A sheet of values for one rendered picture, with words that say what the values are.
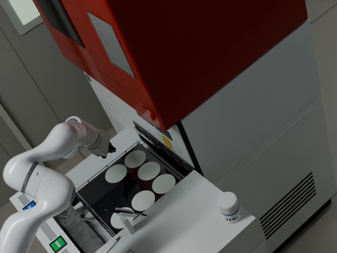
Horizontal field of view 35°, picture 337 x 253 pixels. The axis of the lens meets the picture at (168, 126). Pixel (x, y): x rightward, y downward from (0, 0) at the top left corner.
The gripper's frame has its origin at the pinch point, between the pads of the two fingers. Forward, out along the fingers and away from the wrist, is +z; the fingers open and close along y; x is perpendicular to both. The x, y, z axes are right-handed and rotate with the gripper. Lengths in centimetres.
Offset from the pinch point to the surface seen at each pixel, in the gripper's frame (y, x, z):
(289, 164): -5, 66, 50
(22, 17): -91, -86, 32
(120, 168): 6.5, 1.3, 7.8
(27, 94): -58, -102, 67
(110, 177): 11.2, -1.7, 5.7
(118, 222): 31.4, 9.1, -3.6
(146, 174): 9.6, 14.8, 6.5
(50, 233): 37.5, -15.2, -12.7
